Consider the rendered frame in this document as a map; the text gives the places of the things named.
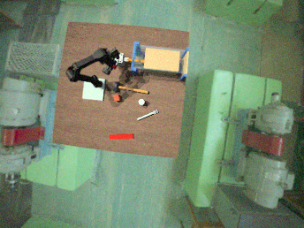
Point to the grey cylinder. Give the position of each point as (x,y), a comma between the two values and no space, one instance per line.
(141,101)

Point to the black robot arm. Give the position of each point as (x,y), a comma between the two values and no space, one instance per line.
(101,55)

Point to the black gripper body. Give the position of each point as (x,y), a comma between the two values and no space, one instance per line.
(109,66)

